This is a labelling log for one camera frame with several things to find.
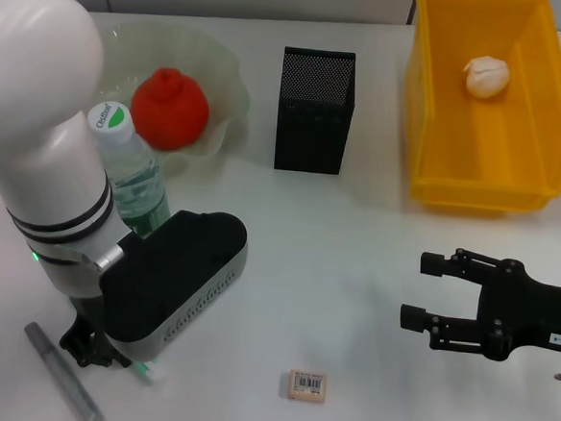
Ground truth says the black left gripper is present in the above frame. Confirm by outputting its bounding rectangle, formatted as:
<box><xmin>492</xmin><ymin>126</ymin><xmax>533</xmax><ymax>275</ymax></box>
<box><xmin>59</xmin><ymin>295</ymin><xmax>135</xmax><ymax>371</ymax></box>

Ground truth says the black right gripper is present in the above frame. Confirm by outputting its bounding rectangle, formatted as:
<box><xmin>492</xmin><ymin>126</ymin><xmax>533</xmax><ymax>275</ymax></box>
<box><xmin>397</xmin><ymin>244</ymin><xmax>561</xmax><ymax>366</ymax></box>

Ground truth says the green and white pen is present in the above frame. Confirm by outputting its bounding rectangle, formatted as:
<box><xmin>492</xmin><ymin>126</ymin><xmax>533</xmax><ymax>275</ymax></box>
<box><xmin>129</xmin><ymin>359</ymin><xmax>169</xmax><ymax>384</ymax></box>

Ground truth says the beige eraser with barcode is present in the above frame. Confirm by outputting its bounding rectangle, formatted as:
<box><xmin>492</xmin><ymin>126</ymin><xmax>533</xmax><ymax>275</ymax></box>
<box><xmin>280</xmin><ymin>368</ymin><xmax>328</xmax><ymax>407</ymax></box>

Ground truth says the clear green-label water bottle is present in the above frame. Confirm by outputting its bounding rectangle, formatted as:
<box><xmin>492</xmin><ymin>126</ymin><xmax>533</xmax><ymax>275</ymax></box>
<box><xmin>79</xmin><ymin>101</ymin><xmax>181</xmax><ymax>241</ymax></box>

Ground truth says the white garlic bulb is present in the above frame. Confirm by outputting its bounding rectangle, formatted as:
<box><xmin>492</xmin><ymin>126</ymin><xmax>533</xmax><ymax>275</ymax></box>
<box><xmin>460</xmin><ymin>54</ymin><xmax>513</xmax><ymax>100</ymax></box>

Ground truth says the orange fruit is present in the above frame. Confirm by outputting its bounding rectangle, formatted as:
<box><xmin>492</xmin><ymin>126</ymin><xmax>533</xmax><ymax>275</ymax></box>
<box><xmin>127</xmin><ymin>64</ymin><xmax>213</xmax><ymax>154</ymax></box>

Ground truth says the grey marker pen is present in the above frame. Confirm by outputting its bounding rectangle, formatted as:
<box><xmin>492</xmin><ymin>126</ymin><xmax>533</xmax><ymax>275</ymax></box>
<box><xmin>17</xmin><ymin>321</ymin><xmax>112</xmax><ymax>421</ymax></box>

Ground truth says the black mesh pen holder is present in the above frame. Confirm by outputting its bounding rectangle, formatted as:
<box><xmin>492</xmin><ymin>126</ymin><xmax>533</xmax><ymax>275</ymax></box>
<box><xmin>272</xmin><ymin>45</ymin><xmax>359</xmax><ymax>177</ymax></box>

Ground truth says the translucent green wavy fruit plate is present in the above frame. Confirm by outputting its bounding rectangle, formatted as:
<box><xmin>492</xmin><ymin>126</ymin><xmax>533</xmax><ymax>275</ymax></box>
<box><xmin>85</xmin><ymin>16</ymin><xmax>256</xmax><ymax>180</ymax></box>

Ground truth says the yellow plastic storage bin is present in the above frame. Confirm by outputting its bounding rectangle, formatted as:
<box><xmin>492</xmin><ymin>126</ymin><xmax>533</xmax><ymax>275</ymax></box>
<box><xmin>395</xmin><ymin>0</ymin><xmax>561</xmax><ymax>221</ymax></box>

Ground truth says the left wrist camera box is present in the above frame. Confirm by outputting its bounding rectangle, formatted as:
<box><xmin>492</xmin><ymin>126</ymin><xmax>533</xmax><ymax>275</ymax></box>
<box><xmin>93</xmin><ymin>203</ymin><xmax>252</xmax><ymax>368</ymax></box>

